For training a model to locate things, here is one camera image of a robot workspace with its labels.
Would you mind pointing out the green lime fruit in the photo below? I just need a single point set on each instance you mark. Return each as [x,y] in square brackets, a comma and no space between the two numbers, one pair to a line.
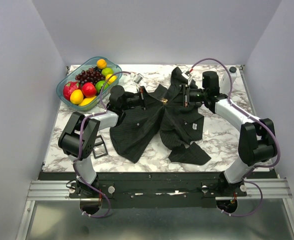
[107,71]

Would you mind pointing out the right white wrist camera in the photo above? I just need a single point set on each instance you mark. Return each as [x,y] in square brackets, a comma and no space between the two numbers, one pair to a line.
[188,78]

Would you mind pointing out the yellow lemon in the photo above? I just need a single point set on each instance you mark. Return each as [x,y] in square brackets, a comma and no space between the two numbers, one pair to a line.
[110,78]

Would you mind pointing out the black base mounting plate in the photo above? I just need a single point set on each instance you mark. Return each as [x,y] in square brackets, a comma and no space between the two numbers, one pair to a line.
[142,190]

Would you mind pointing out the pink dragon fruit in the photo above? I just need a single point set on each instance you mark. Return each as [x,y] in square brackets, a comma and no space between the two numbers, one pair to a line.
[69,88]

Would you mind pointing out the green apple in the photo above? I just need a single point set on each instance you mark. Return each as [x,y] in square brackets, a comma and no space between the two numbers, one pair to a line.
[101,85]

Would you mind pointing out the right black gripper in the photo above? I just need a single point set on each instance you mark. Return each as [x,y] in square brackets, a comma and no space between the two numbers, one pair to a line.
[186,95]

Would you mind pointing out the white bottle black cap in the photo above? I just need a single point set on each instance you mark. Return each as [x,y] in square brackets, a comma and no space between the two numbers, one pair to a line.
[225,84]

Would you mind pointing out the small orange fruit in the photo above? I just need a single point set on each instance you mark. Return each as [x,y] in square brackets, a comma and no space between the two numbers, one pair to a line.
[101,64]

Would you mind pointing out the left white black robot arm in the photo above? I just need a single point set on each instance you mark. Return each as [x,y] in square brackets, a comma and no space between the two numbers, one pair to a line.
[79,135]

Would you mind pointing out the red apple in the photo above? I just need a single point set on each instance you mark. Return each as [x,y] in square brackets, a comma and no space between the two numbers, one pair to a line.
[89,90]

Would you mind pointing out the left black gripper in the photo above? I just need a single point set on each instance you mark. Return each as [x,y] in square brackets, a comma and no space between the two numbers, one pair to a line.
[143,94]

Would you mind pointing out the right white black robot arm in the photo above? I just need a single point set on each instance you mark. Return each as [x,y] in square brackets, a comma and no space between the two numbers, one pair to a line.
[257,139]

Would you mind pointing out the dark red grape bunch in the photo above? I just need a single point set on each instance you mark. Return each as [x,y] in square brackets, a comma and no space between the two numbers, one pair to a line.
[91,75]

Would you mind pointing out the yellow mango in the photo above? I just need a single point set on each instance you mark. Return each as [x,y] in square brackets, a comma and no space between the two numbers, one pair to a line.
[87,101]

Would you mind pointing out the black pinstriped shirt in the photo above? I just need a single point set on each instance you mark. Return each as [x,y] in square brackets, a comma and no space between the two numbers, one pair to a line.
[179,127]

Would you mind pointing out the teal transparent fruit bowl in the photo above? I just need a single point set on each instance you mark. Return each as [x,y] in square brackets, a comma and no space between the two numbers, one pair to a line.
[89,63]

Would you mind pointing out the orange yellow round fruit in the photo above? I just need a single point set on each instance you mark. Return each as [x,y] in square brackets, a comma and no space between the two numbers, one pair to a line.
[76,97]

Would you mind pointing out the aluminium rail frame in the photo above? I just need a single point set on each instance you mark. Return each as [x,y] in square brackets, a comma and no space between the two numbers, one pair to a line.
[56,190]

